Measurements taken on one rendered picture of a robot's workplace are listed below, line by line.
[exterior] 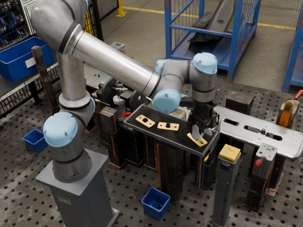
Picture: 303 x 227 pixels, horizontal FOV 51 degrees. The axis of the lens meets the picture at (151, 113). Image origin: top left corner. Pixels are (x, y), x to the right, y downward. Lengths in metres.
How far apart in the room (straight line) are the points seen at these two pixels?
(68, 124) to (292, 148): 0.95
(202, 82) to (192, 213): 0.76
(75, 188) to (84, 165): 0.09
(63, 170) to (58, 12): 0.57
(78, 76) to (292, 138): 0.98
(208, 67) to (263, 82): 2.76
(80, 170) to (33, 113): 1.17
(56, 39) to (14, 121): 1.46
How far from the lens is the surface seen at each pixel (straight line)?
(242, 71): 3.86
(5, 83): 2.05
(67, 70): 1.11
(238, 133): 1.53
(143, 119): 1.32
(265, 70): 3.93
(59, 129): 1.12
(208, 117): 1.09
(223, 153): 1.21
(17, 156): 2.04
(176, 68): 1.00
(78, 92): 1.16
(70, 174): 1.22
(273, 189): 1.72
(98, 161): 1.29
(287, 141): 1.55
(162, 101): 0.89
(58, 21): 0.90
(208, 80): 1.02
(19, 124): 2.26
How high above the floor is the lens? 2.03
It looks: 40 degrees down
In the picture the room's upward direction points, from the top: 4 degrees counter-clockwise
